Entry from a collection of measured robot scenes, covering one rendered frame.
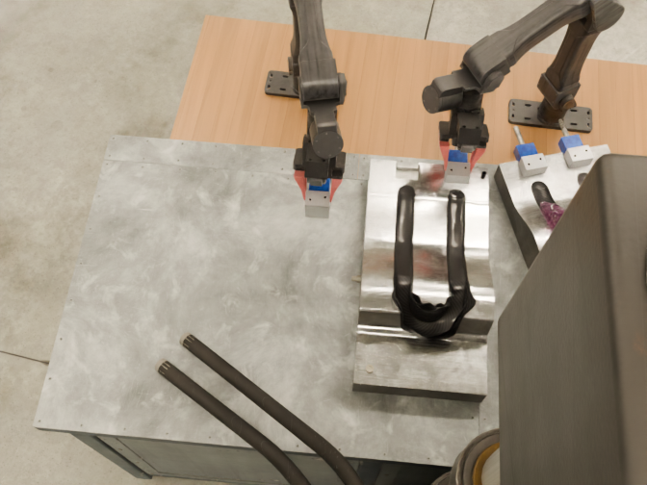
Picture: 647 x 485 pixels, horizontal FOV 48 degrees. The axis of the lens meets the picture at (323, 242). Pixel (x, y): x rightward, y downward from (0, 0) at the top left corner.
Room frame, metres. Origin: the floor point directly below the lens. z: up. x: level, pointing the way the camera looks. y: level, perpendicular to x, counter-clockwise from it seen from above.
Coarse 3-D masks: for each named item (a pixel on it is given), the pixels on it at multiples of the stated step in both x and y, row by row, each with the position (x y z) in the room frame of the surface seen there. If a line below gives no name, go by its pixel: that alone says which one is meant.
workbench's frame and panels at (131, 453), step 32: (96, 448) 0.33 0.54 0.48; (128, 448) 0.33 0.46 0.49; (160, 448) 0.32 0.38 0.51; (192, 448) 0.32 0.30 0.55; (224, 448) 0.31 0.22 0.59; (224, 480) 0.31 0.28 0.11; (256, 480) 0.31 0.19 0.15; (320, 480) 0.29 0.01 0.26; (384, 480) 0.27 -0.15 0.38; (416, 480) 0.27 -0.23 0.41
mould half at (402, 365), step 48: (384, 192) 0.80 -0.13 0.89; (432, 192) 0.80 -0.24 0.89; (480, 192) 0.80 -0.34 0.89; (384, 240) 0.68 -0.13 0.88; (432, 240) 0.68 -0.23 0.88; (480, 240) 0.68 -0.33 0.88; (384, 288) 0.55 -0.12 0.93; (432, 288) 0.55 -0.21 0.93; (480, 288) 0.56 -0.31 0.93; (384, 336) 0.48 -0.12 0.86; (480, 336) 0.48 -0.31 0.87; (384, 384) 0.38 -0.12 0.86; (432, 384) 0.38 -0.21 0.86; (480, 384) 0.38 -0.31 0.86
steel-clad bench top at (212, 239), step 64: (128, 192) 0.85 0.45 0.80; (192, 192) 0.85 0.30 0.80; (256, 192) 0.85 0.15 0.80; (128, 256) 0.69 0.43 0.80; (192, 256) 0.69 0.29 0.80; (256, 256) 0.69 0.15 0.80; (320, 256) 0.69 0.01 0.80; (512, 256) 0.69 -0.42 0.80; (64, 320) 0.54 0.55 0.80; (128, 320) 0.54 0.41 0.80; (192, 320) 0.54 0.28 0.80; (256, 320) 0.54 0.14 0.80; (320, 320) 0.54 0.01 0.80; (64, 384) 0.40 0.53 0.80; (128, 384) 0.40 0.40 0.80; (256, 384) 0.40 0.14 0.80; (320, 384) 0.40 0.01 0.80; (384, 448) 0.27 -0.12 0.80; (448, 448) 0.27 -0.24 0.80
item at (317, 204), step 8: (328, 184) 0.78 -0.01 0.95; (312, 192) 0.76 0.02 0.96; (320, 192) 0.76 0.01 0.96; (328, 192) 0.76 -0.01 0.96; (312, 200) 0.74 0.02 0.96; (320, 200) 0.74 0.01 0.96; (328, 200) 0.74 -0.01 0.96; (312, 208) 0.73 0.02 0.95; (320, 208) 0.72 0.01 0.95; (328, 208) 0.72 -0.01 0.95; (312, 216) 0.73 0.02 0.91; (320, 216) 0.73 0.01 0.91; (328, 216) 0.72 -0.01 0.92
